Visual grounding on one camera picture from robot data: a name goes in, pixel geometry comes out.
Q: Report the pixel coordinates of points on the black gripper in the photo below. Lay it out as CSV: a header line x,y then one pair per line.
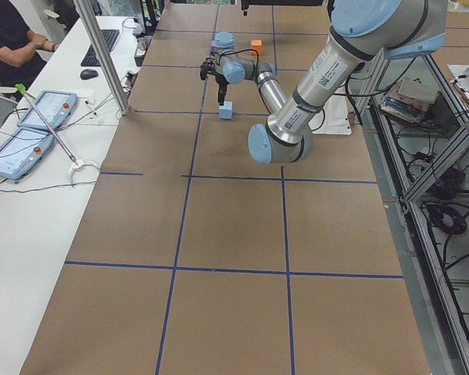
x,y
220,80

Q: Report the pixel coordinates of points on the light blue foam block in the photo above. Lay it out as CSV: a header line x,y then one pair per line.
x,y
225,111

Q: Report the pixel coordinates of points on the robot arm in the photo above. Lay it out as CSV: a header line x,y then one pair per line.
x,y
359,31

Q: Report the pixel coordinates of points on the orange foam block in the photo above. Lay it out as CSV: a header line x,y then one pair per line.
x,y
256,47

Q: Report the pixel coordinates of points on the metal cup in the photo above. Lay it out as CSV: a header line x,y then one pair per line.
x,y
141,46

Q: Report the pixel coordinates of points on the black computer mouse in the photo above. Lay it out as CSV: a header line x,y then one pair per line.
x,y
88,74

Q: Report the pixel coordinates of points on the upper teach pendant tablet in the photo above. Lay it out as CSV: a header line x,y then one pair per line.
x,y
55,106

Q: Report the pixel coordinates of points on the teach pendant tablet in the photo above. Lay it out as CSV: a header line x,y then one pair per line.
x,y
22,151
55,106

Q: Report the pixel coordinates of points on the metal reacher grabber stick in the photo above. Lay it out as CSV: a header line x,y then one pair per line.
x,y
51,129

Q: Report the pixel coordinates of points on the stack of books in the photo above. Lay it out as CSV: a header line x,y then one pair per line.
x,y
409,100

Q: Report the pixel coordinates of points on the lower teach pendant tablet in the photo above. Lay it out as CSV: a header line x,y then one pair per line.
x,y
22,151

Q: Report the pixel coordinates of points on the seated person in black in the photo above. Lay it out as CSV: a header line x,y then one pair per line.
x,y
20,62

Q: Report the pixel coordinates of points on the white side table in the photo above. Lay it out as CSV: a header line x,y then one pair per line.
x,y
40,214

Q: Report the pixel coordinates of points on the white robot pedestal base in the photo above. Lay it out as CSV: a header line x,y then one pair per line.
x,y
333,120

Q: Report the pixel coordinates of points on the aluminium frame post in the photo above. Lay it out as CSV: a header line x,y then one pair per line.
x,y
91,26

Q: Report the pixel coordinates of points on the aluminium frame rail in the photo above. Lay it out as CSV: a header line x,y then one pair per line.
x,y
426,167

